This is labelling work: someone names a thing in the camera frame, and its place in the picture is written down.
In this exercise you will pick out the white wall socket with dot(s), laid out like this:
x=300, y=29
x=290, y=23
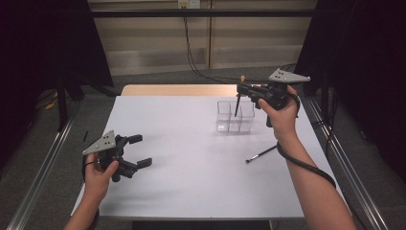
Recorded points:
x=189, y=4

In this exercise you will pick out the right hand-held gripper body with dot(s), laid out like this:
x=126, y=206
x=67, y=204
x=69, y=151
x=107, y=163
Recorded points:
x=277, y=96

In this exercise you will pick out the black metal stand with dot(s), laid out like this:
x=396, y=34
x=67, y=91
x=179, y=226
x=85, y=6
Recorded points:
x=62, y=105
x=325, y=102

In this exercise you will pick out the black horizontal frame bar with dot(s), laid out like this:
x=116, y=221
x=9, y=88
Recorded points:
x=159, y=13

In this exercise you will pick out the aluminium floor rail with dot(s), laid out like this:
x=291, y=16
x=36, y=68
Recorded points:
x=41, y=172
x=351, y=172

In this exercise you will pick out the white table cover sheet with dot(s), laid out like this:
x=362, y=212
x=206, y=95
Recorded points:
x=191, y=159

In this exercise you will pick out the makeup brush with gold ferrule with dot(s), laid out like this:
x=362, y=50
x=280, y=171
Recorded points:
x=238, y=102

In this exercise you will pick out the person's right hand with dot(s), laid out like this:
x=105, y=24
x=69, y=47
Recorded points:
x=282, y=123

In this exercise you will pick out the clear acrylic organizer box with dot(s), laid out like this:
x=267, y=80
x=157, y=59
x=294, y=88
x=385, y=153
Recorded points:
x=236, y=119

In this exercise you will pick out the thin black makeup brush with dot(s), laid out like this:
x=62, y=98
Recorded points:
x=260, y=155

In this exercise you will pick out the person's left hand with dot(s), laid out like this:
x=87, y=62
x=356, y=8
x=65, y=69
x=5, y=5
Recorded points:
x=97, y=182

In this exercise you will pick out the black curtain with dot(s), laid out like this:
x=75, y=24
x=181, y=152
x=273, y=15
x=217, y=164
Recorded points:
x=367, y=64
x=38, y=48

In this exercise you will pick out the small black stick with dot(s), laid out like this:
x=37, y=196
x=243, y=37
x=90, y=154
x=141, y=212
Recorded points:
x=85, y=135

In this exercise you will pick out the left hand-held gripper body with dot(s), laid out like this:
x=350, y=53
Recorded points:
x=107, y=150

